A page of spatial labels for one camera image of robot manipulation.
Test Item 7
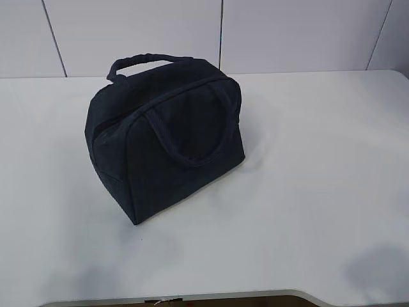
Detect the dark blue lunch bag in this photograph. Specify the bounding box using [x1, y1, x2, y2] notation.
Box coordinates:
[84, 54, 245, 225]

